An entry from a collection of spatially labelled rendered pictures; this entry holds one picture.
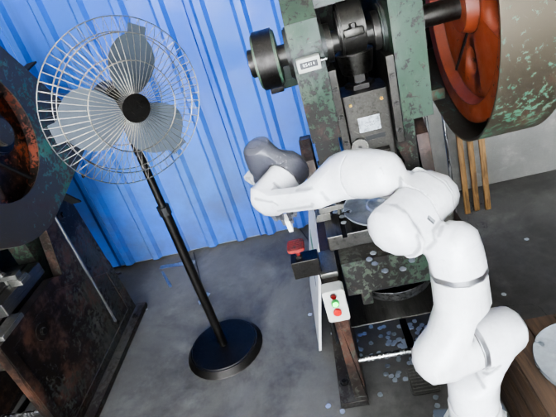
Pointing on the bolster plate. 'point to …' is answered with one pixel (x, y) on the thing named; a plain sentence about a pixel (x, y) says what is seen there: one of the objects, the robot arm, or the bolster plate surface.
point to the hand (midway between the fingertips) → (288, 222)
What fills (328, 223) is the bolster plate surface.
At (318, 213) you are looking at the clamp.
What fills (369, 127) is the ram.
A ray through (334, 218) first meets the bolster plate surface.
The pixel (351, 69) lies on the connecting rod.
